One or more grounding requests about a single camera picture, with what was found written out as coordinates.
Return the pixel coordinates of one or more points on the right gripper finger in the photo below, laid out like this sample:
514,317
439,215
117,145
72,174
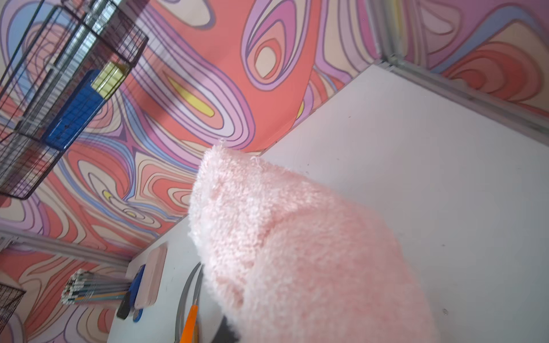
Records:
225,334

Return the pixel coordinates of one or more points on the pink rag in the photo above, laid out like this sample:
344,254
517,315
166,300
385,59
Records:
290,260

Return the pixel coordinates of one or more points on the orange handled sickle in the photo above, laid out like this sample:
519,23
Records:
190,333

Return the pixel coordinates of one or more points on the pink case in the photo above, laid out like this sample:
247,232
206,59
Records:
151,279

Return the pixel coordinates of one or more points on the blue stapler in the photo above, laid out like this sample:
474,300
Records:
127,305

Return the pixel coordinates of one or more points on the cup of pencils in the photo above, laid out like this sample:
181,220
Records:
85,287

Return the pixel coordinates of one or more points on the blue tool in basket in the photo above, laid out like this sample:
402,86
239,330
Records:
82,105

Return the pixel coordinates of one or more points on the yellow item in basket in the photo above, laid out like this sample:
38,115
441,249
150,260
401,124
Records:
109,79

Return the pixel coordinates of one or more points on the wooden handled sickle left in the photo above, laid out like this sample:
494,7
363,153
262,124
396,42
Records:
180,316

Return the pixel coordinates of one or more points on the black wire basket left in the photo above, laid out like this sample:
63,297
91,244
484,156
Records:
10,299

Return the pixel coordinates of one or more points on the black wire basket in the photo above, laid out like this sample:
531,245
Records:
46,49
10,299

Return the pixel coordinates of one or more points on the black wire basket back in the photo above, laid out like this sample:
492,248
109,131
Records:
46,49

